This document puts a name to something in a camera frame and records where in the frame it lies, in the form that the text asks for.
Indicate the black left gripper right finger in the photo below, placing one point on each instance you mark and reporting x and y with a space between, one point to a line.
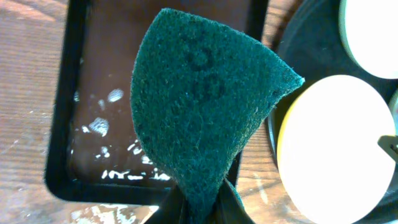
228 208

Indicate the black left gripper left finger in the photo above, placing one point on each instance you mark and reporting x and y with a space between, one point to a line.
173 210

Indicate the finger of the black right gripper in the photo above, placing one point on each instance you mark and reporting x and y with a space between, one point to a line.
389 145

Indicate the yellow plate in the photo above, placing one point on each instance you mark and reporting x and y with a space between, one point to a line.
327 152

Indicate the small green plate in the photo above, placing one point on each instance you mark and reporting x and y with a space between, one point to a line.
368 31

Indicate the green yellow sponge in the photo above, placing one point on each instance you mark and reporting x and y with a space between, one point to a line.
200 90

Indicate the rectangular black water tray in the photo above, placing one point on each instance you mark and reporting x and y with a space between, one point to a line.
94 155

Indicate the round black tray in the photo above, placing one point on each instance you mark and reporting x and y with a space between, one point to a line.
311 45

